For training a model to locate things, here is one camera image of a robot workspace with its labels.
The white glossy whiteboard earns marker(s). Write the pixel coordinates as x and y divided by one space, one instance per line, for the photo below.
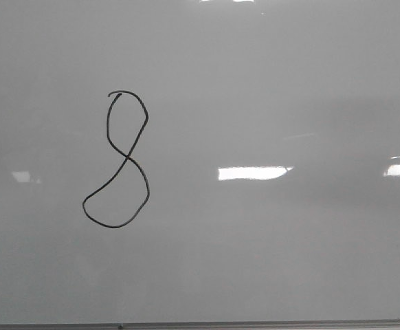
176 161

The grey aluminium whiteboard frame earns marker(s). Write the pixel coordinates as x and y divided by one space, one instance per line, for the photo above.
300 324

